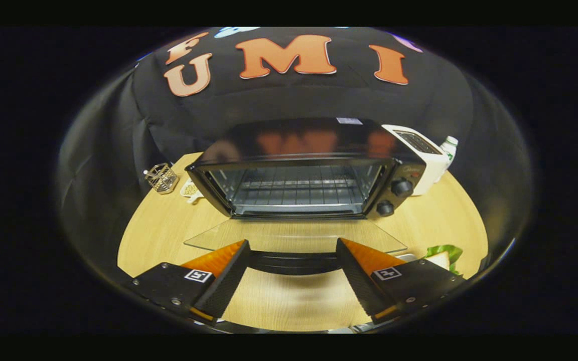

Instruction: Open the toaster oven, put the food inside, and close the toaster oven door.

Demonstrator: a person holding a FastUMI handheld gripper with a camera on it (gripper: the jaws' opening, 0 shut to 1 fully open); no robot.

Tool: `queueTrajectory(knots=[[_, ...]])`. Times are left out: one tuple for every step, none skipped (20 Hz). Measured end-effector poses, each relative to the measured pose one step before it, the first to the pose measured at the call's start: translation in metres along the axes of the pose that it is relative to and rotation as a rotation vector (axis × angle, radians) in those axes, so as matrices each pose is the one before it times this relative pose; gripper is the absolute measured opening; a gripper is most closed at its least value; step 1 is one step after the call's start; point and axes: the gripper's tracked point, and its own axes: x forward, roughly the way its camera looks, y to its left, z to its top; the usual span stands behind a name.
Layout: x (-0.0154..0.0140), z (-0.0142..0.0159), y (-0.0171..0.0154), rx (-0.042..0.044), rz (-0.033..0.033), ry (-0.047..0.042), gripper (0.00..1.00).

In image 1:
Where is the white bottle with green label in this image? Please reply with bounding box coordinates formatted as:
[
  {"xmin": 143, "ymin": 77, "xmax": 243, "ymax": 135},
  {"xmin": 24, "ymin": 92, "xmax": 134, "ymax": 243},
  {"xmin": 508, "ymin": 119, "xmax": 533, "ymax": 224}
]
[{"xmin": 440, "ymin": 135, "xmax": 459, "ymax": 168}]

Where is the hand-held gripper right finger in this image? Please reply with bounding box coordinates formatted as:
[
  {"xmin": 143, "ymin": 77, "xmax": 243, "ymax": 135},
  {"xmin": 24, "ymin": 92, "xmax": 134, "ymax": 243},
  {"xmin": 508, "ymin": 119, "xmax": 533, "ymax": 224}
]
[{"xmin": 336, "ymin": 238, "xmax": 465, "ymax": 324}]

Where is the small white patterned dish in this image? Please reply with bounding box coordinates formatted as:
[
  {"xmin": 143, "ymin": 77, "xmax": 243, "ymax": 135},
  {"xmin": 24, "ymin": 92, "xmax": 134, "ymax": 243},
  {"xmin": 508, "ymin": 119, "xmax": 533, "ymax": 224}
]
[{"xmin": 180, "ymin": 179, "xmax": 204, "ymax": 204}]

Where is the sandwich with green lettuce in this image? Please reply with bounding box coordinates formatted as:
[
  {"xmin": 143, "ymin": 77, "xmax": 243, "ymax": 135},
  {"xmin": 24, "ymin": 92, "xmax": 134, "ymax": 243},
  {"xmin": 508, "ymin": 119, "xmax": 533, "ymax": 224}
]
[{"xmin": 424, "ymin": 244, "xmax": 464, "ymax": 275}]

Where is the white pop-up toaster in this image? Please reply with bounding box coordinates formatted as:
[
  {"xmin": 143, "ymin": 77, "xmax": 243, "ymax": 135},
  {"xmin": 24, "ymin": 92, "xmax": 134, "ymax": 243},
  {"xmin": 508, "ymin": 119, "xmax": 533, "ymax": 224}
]
[{"xmin": 382, "ymin": 124, "xmax": 451, "ymax": 196}]

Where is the black toaster oven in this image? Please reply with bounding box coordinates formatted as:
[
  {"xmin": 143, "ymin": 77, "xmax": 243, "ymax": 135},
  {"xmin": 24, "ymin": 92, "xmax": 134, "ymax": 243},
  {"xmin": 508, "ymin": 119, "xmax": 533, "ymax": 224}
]
[{"xmin": 184, "ymin": 118, "xmax": 427, "ymax": 275}]

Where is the metal wire mesh holder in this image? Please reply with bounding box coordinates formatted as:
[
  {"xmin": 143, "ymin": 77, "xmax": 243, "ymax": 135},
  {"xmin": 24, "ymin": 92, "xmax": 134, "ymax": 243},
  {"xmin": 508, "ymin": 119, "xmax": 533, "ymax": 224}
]
[{"xmin": 143, "ymin": 163, "xmax": 179, "ymax": 195}]

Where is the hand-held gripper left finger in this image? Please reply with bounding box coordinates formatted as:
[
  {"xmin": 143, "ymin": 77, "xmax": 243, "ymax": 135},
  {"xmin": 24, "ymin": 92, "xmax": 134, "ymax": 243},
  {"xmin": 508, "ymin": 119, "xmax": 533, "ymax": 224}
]
[{"xmin": 127, "ymin": 239, "xmax": 252, "ymax": 322}]

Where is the black backdrop cloth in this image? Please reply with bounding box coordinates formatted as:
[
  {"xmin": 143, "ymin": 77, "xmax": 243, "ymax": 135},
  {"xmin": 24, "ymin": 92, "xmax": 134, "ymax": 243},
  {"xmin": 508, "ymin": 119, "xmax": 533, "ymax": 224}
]
[{"xmin": 58, "ymin": 27, "xmax": 533, "ymax": 281}]

